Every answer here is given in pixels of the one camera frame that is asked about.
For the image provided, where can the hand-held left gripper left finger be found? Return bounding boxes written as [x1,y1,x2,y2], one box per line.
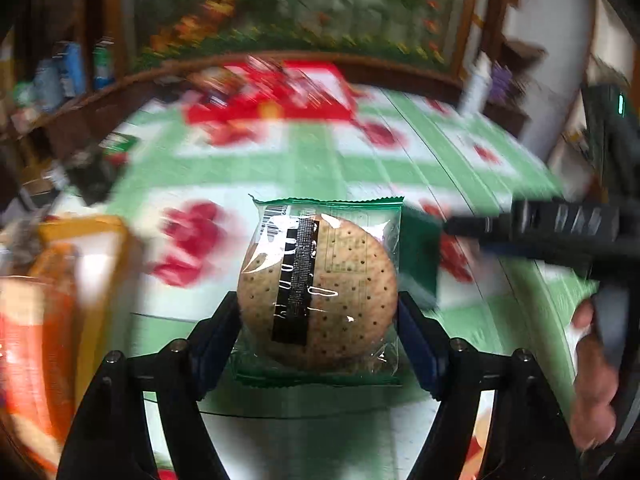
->
[57,292,244,480]

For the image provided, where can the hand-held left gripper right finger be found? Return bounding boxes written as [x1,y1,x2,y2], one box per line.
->
[397,290,581,480]

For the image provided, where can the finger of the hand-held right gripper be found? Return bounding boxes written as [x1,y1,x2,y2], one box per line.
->
[442,198,622,278]

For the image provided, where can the dark green snack packet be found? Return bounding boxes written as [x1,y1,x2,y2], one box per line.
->
[400,207,444,311]

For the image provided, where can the round cracker packet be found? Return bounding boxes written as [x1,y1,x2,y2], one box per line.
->
[234,195,405,389]

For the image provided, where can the yellow cardboard box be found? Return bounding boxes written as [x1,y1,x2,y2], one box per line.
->
[0,214,147,466]

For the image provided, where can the orange cracker packet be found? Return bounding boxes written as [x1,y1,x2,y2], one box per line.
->
[0,242,84,461]

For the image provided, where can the person's right hand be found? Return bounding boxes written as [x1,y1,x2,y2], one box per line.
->
[570,301,631,449]

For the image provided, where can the white spray bottle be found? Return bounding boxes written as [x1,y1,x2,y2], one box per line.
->
[460,52,494,114]

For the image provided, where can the green fruit-print tablecloth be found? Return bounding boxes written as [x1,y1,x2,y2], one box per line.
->
[0,85,601,480]

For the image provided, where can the dark small object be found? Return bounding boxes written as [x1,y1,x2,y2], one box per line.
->
[67,152,124,202]

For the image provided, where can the small green snack packet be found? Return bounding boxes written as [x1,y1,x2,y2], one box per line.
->
[100,132,139,159]

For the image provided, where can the red gift box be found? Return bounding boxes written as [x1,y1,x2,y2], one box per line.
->
[182,60,359,127]

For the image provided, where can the green and white pack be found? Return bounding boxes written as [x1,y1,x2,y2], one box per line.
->
[92,37,117,91]

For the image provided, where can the blue box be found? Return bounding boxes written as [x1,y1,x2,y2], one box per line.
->
[55,42,86,99]

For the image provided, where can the framed flower wall picture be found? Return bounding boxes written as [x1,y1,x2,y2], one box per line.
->
[107,0,482,79]

